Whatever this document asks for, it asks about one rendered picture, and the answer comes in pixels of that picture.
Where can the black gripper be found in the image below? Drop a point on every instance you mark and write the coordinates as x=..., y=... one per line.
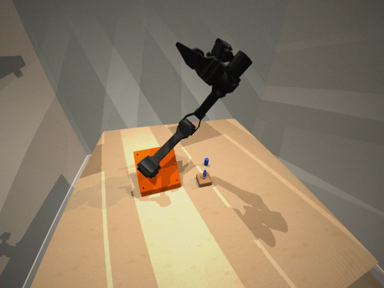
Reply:
x=205, y=67

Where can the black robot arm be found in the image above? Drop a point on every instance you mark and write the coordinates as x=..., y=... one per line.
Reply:
x=237, y=65

